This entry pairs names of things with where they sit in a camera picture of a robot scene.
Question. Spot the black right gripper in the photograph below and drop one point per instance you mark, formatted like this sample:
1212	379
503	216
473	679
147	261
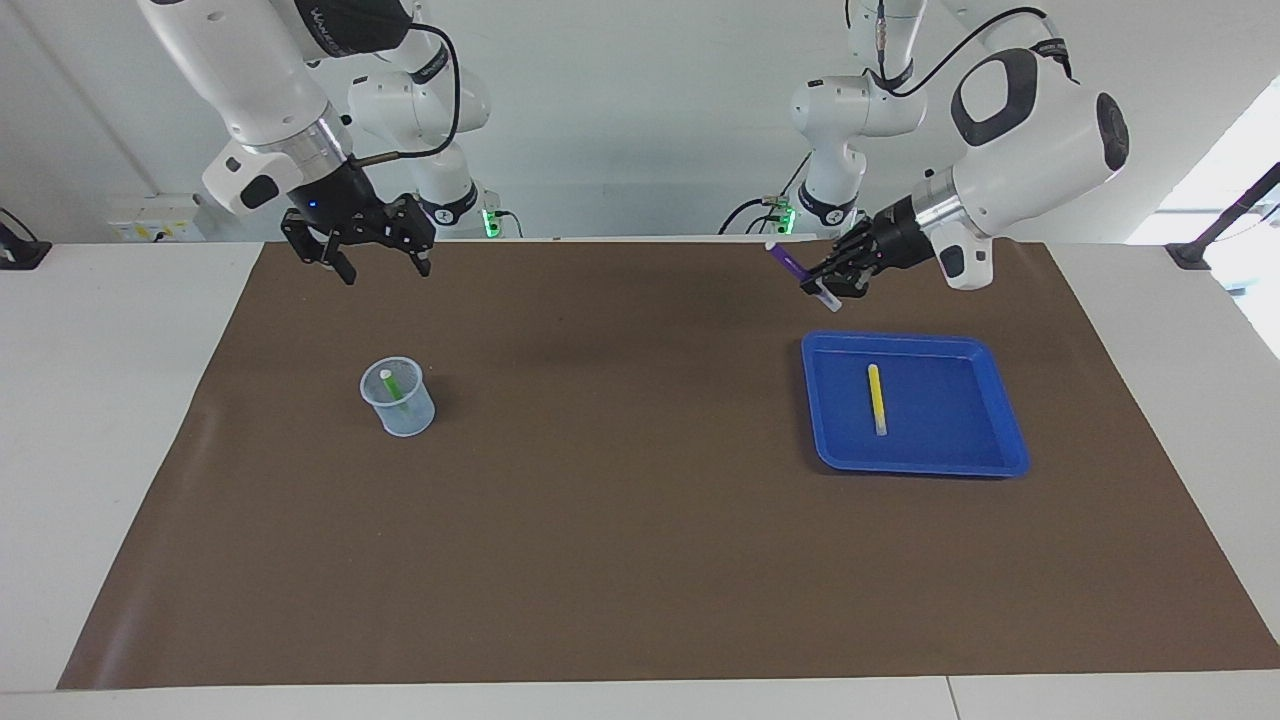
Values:
345	205

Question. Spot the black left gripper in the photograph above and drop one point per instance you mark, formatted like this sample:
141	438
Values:
890	240

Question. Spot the purple marker pen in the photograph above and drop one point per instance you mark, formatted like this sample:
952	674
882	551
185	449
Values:
790	262

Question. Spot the yellow marker pen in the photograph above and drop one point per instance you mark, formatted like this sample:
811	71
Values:
876	398

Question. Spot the green marker pen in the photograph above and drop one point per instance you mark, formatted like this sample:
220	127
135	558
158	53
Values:
395	392

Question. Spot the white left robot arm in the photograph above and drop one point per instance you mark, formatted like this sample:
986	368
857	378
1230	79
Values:
1040	150

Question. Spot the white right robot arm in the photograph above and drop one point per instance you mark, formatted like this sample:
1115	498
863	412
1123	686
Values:
240	70

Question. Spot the clear plastic cup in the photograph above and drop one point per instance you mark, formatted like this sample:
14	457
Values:
410	420

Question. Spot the blue plastic tray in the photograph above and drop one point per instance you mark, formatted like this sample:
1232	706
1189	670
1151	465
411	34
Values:
950	450

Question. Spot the brown table mat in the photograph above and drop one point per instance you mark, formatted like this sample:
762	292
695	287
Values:
640	500

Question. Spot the black table clamp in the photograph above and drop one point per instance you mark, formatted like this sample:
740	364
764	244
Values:
20	250

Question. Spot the black angled stand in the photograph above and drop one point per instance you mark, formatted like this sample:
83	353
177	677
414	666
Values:
1230	215

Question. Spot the white wall socket box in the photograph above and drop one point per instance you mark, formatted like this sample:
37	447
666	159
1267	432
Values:
160	215

